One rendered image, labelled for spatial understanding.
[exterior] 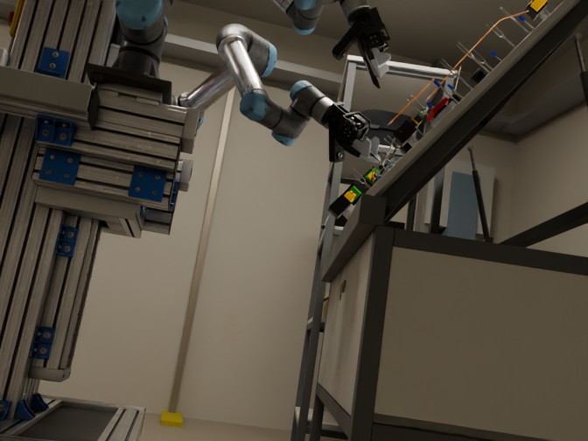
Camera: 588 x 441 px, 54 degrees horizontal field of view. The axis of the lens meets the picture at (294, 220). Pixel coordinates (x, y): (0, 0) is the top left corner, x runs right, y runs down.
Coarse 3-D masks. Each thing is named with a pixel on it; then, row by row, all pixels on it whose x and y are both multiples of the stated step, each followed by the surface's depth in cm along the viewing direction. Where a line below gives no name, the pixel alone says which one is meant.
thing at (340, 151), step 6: (330, 126) 167; (330, 132) 167; (330, 138) 168; (330, 144) 169; (336, 144) 168; (330, 150) 169; (336, 150) 169; (342, 150) 170; (330, 156) 170; (336, 156) 169; (342, 156) 171; (336, 162) 170
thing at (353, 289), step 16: (368, 240) 133; (368, 256) 128; (352, 272) 159; (352, 288) 153; (352, 304) 147; (352, 320) 142; (352, 336) 137; (336, 352) 169; (352, 352) 132; (336, 368) 162; (352, 368) 128; (336, 384) 156; (352, 384) 124; (336, 400) 150; (352, 400) 120
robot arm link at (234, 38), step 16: (224, 32) 184; (240, 32) 186; (224, 48) 183; (240, 48) 180; (240, 64) 175; (240, 80) 172; (256, 80) 171; (256, 96) 162; (256, 112) 163; (272, 112) 166; (272, 128) 170
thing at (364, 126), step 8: (336, 104) 164; (328, 112) 165; (336, 112) 164; (344, 112) 162; (352, 112) 163; (328, 120) 167; (336, 120) 166; (344, 120) 161; (352, 120) 162; (360, 120) 162; (368, 120) 163; (328, 128) 170; (336, 128) 166; (344, 128) 163; (352, 128) 159; (360, 128) 162; (368, 128) 163; (336, 136) 165; (344, 136) 164; (352, 136) 161; (360, 136) 165
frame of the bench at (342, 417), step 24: (384, 240) 122; (408, 240) 122; (432, 240) 122; (456, 240) 122; (384, 264) 121; (528, 264) 122; (552, 264) 122; (576, 264) 122; (384, 288) 120; (384, 312) 119; (360, 336) 121; (360, 360) 117; (360, 384) 116; (336, 408) 146; (360, 408) 115; (312, 432) 222; (360, 432) 114; (384, 432) 114; (408, 432) 114; (432, 432) 114
